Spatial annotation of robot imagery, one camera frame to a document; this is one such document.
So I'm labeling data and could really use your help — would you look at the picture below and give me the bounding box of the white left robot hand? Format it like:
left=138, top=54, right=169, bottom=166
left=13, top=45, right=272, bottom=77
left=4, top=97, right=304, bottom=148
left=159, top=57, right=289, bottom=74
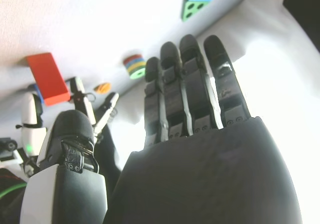
left=19, top=34, right=303, bottom=224

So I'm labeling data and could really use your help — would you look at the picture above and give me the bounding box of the red rectangular block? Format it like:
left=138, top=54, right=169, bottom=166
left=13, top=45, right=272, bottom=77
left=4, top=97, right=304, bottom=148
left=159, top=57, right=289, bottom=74
left=26, top=53, right=71, bottom=107

